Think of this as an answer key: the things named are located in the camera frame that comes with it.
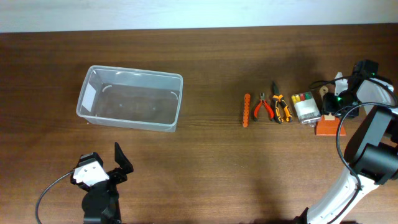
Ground black left camera cable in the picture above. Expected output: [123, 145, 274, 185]
[35, 170, 75, 224]

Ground orange scraper wooden handle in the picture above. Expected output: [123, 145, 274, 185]
[315, 85, 347, 137]

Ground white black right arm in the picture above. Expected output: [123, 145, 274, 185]
[294, 60, 397, 224]

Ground clear plastic container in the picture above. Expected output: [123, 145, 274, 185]
[76, 65, 183, 133]

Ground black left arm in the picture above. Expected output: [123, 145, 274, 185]
[70, 142, 134, 223]

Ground orange perforated strip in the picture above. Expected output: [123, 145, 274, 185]
[243, 93, 251, 128]

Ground clear box of coloured bits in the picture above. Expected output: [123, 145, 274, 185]
[291, 91, 322, 127]

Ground red handled small pliers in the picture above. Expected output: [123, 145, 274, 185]
[251, 91, 275, 122]

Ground orange black long-nose pliers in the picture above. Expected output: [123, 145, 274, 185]
[272, 82, 293, 124]

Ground black right camera cable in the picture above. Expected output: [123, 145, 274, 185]
[308, 76, 398, 224]

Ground black camera cable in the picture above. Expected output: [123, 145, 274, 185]
[35, 170, 75, 224]
[308, 76, 398, 224]

